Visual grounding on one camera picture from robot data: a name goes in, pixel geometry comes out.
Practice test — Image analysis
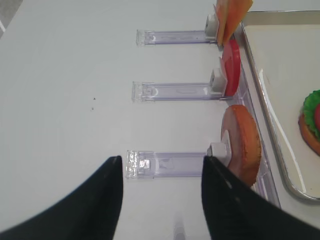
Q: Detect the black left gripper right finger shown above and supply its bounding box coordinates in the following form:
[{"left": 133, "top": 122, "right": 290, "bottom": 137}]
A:
[{"left": 201, "top": 156, "right": 320, "bottom": 240}]

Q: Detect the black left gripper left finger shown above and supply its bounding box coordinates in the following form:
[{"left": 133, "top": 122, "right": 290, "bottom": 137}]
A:
[{"left": 0, "top": 156, "right": 124, "bottom": 240}]

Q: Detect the red tomato slice on burger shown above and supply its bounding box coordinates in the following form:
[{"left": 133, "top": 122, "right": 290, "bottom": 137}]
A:
[{"left": 313, "top": 104, "right": 320, "bottom": 131}]

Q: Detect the green lettuce leaf on burger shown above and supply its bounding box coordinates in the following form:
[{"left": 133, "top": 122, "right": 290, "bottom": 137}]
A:
[{"left": 302, "top": 90, "right": 320, "bottom": 141}]

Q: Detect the upright red tomato slice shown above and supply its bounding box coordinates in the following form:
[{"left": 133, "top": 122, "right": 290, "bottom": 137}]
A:
[{"left": 222, "top": 39, "right": 241, "bottom": 97}]

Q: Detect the orange cheese slice front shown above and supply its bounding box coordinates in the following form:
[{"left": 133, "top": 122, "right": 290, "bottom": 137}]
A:
[{"left": 222, "top": 0, "right": 253, "bottom": 45}]

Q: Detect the orange cheese slice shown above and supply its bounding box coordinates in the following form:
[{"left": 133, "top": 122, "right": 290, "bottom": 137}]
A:
[
  {"left": 222, "top": 0, "right": 253, "bottom": 45},
  {"left": 215, "top": 0, "right": 232, "bottom": 47}
]

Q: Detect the orange cheese slice rear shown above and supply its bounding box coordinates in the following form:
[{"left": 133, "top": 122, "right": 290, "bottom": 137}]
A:
[{"left": 215, "top": 0, "right": 232, "bottom": 47}]

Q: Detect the clear long strip left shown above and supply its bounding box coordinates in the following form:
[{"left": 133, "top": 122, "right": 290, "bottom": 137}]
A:
[{"left": 233, "top": 32, "right": 282, "bottom": 210}]

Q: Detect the upright bun slice left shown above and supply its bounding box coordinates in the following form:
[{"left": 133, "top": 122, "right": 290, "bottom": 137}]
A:
[{"left": 220, "top": 104, "right": 262, "bottom": 187}]

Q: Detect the bottom bun on tray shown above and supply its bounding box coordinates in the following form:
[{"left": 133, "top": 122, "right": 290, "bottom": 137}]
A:
[{"left": 298, "top": 114, "right": 320, "bottom": 156}]

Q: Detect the white metal tray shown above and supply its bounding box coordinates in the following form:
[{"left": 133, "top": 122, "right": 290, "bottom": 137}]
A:
[{"left": 239, "top": 9, "right": 320, "bottom": 202}]

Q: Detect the clear holder rail left bun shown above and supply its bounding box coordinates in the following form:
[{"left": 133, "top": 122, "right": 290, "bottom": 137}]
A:
[{"left": 125, "top": 142, "right": 232, "bottom": 180}]

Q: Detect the clear holder rail tomato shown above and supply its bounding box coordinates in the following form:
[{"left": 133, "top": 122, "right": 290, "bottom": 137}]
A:
[{"left": 131, "top": 68, "right": 233, "bottom": 103}]

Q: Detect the clear holder rail cheese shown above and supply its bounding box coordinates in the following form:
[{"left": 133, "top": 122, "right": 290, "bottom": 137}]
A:
[{"left": 136, "top": 14, "right": 220, "bottom": 46}]

